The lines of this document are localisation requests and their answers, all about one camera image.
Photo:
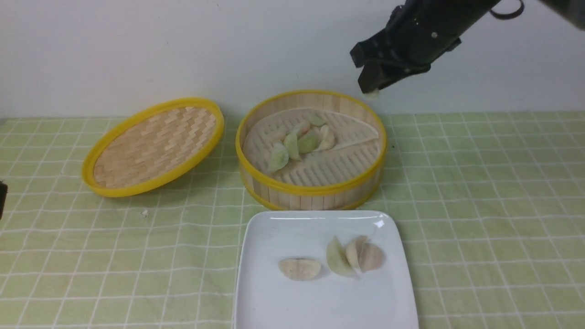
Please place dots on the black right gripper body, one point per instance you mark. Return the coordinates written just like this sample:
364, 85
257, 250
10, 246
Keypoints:
414, 37

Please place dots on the small green dumpling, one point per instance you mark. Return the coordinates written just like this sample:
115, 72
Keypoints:
373, 95

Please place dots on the cream white dumpling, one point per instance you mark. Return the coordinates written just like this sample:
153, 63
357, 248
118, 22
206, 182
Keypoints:
354, 251

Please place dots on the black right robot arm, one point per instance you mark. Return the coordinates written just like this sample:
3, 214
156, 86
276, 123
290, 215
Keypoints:
462, 14

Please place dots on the pink dumpling on plate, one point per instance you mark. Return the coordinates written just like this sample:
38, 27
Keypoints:
371, 257

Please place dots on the green dumpling on plate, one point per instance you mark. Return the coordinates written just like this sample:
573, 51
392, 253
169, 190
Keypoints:
337, 259

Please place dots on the white square plate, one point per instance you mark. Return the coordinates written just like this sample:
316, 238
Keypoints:
266, 299

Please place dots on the white steamer liner paper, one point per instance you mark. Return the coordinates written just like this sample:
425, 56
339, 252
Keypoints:
356, 149

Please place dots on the green dumpling at back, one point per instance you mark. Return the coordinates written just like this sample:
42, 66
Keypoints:
316, 120

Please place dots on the pinkish dumpling at back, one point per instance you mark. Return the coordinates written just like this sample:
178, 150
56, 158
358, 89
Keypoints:
301, 128

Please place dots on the green dumpling middle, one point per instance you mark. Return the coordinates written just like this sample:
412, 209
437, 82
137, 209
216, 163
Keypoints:
308, 142

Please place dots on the green dumpling centre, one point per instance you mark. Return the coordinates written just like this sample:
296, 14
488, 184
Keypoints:
291, 144

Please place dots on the green dumpling front left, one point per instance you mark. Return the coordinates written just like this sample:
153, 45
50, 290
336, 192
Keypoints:
279, 157

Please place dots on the green checkered tablecloth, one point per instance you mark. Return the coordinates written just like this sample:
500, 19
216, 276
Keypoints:
490, 208

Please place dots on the yellow-rimmed bamboo steamer basket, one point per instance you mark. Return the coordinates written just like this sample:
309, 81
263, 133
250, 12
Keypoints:
281, 196

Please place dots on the yellow-rimmed bamboo steamer lid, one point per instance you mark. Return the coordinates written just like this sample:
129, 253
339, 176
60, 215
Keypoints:
153, 147

